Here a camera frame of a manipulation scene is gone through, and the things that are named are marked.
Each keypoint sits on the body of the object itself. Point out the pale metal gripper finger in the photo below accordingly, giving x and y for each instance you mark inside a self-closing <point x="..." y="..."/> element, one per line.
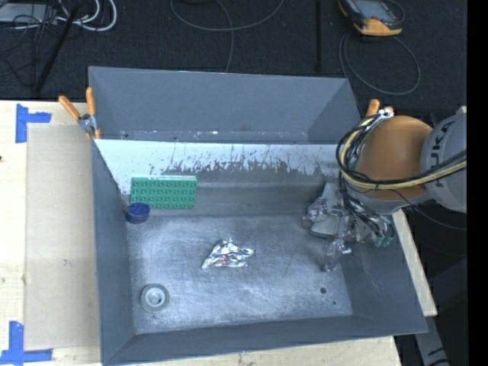
<point x="335" y="252"/>
<point x="320" y="225"/>

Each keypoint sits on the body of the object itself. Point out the crumpled silver foil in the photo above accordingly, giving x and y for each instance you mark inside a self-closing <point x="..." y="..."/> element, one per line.
<point x="225" y="255"/>

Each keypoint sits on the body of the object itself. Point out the grey metal bin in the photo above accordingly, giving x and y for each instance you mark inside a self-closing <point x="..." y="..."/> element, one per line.
<point x="228" y="299"/>

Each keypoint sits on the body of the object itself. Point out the green studded flat block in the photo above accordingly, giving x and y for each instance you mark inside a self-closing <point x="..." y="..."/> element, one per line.
<point x="164" y="193"/>

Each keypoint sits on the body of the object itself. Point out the grey round lid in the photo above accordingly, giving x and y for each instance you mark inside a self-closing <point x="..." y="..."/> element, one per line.
<point x="154" y="297"/>

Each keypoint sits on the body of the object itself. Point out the dark blue round cap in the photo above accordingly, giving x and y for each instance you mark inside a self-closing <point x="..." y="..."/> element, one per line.
<point x="137" y="214"/>

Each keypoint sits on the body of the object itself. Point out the pale cardboard board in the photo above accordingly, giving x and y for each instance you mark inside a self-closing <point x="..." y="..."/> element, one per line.
<point x="57" y="223"/>

